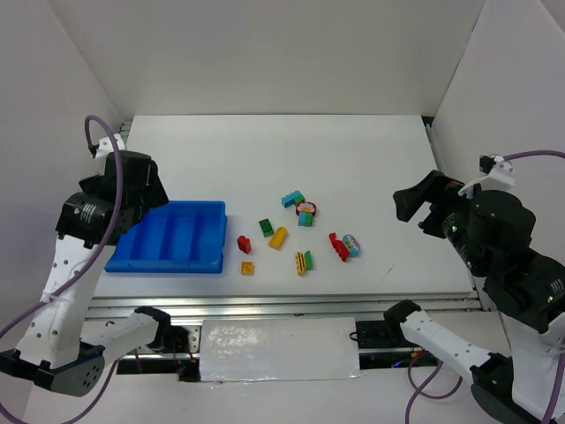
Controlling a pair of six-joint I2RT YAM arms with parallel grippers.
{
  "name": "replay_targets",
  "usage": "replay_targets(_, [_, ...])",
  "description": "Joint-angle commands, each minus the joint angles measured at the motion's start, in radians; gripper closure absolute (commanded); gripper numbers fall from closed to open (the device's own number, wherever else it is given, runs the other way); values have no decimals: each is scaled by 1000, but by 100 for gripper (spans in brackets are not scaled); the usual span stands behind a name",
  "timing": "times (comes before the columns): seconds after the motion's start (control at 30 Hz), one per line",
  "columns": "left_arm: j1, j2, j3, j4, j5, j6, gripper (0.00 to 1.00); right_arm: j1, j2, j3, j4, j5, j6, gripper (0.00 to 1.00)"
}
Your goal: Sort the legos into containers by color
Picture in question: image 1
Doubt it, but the teal flower print lego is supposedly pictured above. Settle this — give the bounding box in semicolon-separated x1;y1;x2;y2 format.
342;234;361;257

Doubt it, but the red stepped lego piece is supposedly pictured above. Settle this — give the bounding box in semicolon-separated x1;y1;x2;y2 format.
328;232;350;261

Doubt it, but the teal green number lego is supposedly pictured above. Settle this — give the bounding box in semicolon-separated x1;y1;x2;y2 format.
298;212;313;227

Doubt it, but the green curved lego piece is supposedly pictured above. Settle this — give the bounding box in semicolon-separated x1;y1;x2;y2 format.
304;251;313;270

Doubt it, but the yellow black striped lego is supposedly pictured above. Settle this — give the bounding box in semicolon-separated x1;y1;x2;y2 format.
295;252;306;276

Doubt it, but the red square lego brick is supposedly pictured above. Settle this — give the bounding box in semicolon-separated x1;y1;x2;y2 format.
237;235;252;254

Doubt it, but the yellow long lego brick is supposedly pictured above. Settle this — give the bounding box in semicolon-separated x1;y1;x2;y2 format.
268;227;288;249

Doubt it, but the green two-stud lego brick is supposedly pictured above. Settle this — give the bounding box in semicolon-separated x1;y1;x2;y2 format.
259;218;275;238

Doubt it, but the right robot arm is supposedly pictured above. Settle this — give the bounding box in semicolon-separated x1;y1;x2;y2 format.
384;170;564;423

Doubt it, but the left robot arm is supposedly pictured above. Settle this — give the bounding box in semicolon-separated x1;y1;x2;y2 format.
1;151;170;397

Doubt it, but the blue compartment tray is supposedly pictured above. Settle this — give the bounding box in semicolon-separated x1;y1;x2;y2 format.
105;201;227;274

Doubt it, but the red flower print lego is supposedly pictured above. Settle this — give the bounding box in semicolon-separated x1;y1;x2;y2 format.
295;201;317;216

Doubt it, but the teal and green lego stack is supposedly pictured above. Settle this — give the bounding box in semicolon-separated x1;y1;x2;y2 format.
281;190;305;208

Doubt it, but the small orange lego plate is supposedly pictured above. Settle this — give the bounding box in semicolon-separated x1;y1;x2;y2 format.
240;261;254;276

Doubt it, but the white foil cover plate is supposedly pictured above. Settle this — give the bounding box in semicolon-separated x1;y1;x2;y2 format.
200;317;361;382

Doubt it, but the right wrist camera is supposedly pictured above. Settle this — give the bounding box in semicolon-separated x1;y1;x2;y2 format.
458;155;515;199

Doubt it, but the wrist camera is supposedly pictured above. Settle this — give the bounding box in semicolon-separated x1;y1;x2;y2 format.
89;133;127;163
458;155;515;199

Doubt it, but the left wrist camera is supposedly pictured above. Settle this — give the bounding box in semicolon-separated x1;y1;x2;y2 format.
89;133;127;163

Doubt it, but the aluminium rail frame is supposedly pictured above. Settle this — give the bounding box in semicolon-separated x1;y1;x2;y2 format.
86;294;482;320

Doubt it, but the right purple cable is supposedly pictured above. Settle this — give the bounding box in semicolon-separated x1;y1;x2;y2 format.
404;149;565;424

